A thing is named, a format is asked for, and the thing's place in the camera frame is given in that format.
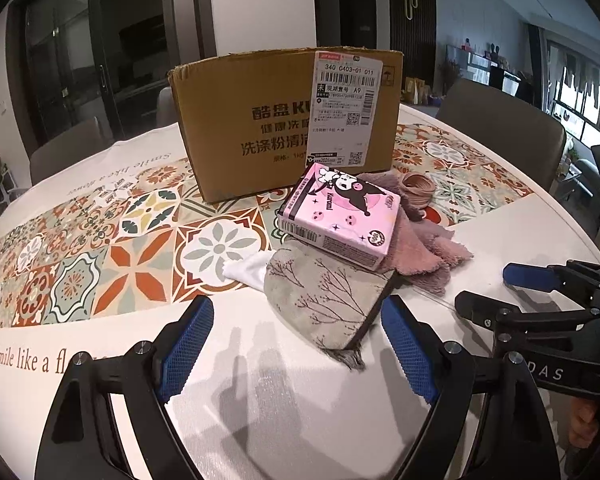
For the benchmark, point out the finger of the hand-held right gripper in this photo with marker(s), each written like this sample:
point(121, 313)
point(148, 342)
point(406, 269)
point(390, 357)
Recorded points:
point(527, 276)
point(480, 310)

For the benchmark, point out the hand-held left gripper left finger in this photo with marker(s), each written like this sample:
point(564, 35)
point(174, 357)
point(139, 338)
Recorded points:
point(185, 355)

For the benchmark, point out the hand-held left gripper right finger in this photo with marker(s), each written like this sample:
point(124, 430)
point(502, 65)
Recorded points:
point(405, 355)

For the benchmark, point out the pink fringed towel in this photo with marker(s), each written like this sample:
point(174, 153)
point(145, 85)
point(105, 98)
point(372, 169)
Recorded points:
point(430, 255)

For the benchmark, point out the grey tree print cloth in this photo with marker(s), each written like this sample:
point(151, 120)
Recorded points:
point(320, 295)

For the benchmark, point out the white zigzag edged cloth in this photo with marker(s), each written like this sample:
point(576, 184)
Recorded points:
point(250, 272)

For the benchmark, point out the pink cartoon tissue pack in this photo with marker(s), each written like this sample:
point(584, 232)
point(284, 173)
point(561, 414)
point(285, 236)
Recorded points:
point(340, 215)

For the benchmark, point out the brown cardboard box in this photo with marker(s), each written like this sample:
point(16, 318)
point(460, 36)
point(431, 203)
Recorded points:
point(240, 125)

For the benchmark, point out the person's right hand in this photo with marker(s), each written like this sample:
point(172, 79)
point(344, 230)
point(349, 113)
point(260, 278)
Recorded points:
point(582, 422)

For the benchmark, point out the grey sofa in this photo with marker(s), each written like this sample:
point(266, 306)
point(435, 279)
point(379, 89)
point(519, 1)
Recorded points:
point(587, 185)

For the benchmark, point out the white floral tile tablecloth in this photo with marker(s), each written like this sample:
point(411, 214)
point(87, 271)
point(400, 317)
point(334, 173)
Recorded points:
point(130, 250)

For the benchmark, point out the grey dining chair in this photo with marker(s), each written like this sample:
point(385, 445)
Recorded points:
point(72, 150)
point(500, 120)
point(166, 107)

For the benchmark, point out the large grid window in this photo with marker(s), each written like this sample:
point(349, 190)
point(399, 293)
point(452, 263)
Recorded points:
point(585, 95)

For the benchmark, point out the black piano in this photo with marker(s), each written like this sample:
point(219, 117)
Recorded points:
point(505, 82)

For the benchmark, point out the yellow paper bags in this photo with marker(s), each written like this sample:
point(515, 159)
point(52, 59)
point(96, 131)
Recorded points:
point(415, 89)

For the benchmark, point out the dried flower bouquet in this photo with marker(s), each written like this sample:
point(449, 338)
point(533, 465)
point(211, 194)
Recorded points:
point(450, 70)

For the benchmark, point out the dark interior door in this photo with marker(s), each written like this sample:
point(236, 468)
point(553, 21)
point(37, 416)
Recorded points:
point(356, 5)

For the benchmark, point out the dark sliding glass door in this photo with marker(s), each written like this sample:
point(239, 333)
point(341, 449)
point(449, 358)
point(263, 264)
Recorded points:
point(105, 40)

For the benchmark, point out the dark slatted wall panel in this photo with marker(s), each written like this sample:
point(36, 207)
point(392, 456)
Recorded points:
point(414, 20)

